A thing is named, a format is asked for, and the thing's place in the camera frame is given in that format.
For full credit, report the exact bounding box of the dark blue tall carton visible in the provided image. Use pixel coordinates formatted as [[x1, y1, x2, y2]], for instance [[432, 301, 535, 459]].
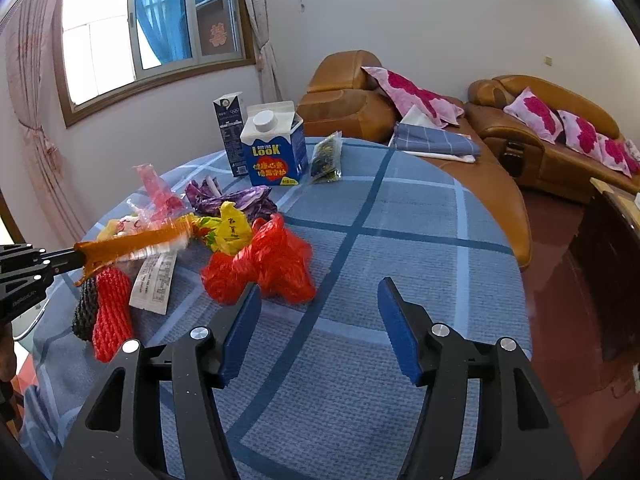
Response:
[[212, 91, 248, 178]]

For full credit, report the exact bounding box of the red foam net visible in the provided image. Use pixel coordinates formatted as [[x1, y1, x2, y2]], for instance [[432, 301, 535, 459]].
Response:
[[92, 266, 135, 363]]

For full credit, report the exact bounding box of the dark wooden coffee table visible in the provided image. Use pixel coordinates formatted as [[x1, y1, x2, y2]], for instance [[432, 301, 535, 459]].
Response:
[[567, 177, 640, 363]]

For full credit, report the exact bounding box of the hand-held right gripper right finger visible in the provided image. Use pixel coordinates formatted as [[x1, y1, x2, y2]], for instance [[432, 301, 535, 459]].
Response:
[[377, 276, 583, 480]]

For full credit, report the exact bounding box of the blue white capped carton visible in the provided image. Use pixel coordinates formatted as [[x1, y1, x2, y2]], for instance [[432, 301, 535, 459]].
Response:
[[240, 102, 308, 187]]

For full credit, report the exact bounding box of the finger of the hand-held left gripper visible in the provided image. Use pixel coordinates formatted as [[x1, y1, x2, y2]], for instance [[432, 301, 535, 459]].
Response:
[[41, 247, 86, 277]]

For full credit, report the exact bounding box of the red plastic bag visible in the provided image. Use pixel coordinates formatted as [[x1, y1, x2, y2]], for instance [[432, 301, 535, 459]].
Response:
[[200, 212, 318, 306]]

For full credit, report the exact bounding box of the blue curtain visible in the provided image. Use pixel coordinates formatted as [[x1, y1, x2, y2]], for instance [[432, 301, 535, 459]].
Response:
[[135, 0, 196, 66]]

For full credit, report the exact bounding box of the black foam net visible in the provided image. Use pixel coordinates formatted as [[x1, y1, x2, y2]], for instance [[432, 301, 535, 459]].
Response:
[[71, 275, 101, 342]]

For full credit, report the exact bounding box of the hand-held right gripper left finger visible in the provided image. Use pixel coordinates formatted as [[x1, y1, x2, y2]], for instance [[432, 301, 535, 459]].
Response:
[[52, 282, 263, 480]]

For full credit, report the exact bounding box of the folded blue plaid blanket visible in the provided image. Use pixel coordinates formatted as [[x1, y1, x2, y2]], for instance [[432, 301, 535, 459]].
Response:
[[389, 122, 482, 163]]

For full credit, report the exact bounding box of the purple foil wrapper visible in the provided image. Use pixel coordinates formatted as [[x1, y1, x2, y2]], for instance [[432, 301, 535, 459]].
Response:
[[184, 177, 278, 221]]

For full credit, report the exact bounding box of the brown leather sofa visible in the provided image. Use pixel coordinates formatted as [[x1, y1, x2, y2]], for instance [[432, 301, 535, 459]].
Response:
[[467, 75, 640, 206]]

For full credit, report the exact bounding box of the white label packet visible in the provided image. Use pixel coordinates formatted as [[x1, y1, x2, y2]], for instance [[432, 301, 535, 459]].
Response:
[[129, 250, 178, 316]]

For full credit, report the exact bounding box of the wood framed sliding window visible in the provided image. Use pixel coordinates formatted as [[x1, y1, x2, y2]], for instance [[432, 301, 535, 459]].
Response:
[[52, 0, 256, 128]]

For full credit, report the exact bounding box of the yellow plastic bag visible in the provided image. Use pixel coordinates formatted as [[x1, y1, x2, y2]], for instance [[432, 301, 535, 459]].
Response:
[[197, 201, 253, 256]]

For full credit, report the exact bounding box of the brown leather armchair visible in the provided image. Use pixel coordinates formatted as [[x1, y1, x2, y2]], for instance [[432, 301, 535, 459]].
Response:
[[295, 50, 533, 271]]

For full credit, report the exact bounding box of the pink plastic wrapper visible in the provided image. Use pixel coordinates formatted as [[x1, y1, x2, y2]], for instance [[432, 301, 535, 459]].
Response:
[[131, 162, 188, 221]]

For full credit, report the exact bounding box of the red window decal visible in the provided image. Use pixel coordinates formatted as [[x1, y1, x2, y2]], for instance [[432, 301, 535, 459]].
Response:
[[207, 22, 236, 53]]

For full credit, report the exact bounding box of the yellow white snack wrapper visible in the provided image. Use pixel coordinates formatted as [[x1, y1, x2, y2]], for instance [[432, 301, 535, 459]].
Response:
[[97, 212, 146, 241]]

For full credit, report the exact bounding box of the pink patterned curtain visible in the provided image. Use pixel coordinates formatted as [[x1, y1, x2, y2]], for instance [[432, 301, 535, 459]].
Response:
[[0, 0, 88, 241], [235, 0, 283, 106]]

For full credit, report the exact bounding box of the green snack packet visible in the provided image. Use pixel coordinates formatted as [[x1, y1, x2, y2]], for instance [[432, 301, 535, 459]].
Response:
[[309, 131, 343, 184]]

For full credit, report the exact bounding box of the blue plaid tablecloth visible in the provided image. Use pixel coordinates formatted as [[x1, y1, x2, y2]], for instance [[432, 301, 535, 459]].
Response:
[[17, 137, 533, 480]]

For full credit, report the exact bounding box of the orange plastic wrapper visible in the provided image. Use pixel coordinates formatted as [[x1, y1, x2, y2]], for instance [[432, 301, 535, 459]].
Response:
[[74, 212, 193, 287]]

